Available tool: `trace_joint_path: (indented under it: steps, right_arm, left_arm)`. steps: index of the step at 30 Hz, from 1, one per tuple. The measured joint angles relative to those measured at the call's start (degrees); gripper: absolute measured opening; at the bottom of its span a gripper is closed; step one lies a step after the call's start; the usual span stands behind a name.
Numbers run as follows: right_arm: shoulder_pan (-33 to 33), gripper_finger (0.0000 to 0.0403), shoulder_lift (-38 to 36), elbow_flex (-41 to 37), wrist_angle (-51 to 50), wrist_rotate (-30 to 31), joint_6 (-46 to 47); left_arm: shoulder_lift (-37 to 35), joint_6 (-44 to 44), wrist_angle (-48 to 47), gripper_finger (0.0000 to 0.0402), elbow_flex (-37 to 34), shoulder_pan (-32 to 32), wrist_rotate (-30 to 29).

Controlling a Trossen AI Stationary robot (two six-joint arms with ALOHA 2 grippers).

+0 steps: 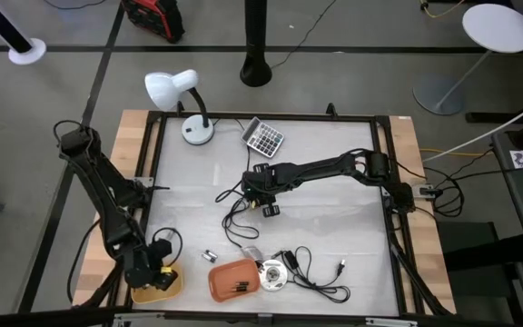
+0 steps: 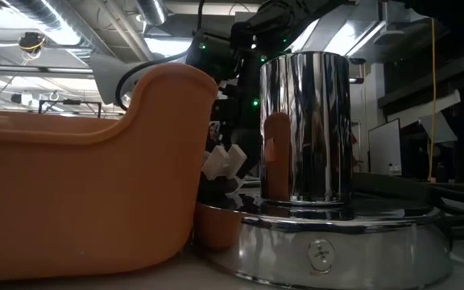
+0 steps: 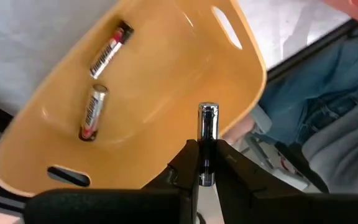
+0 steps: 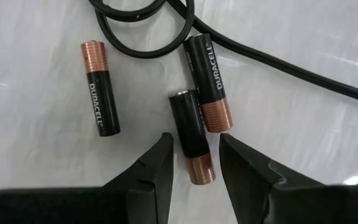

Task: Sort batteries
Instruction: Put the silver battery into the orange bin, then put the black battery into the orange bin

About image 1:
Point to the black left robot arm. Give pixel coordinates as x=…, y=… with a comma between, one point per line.
x=102, y=191

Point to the white desk lamp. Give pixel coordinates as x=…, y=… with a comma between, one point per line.
x=198, y=131

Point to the chrome cylinder on round base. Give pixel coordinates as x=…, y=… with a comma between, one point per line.
x=274, y=275

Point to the orange plastic bin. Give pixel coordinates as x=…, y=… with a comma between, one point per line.
x=225, y=281

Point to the grey desk calculator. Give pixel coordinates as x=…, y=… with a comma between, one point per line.
x=263, y=137

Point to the white round stool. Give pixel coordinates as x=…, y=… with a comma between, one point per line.
x=497, y=27

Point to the dark pole with white base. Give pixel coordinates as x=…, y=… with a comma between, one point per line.
x=27, y=51

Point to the clear black-capped tube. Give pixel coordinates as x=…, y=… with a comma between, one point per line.
x=206, y=254

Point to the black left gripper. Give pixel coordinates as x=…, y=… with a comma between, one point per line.
x=159, y=268

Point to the red and black bag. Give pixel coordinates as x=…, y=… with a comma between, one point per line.
x=154, y=16

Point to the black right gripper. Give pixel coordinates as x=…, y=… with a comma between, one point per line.
x=261, y=184

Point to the yellow plastic bin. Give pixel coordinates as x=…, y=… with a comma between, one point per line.
x=152, y=298

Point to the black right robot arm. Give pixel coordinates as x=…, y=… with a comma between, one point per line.
x=325, y=168

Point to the black floor pole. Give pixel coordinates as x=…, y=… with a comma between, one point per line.
x=255, y=45

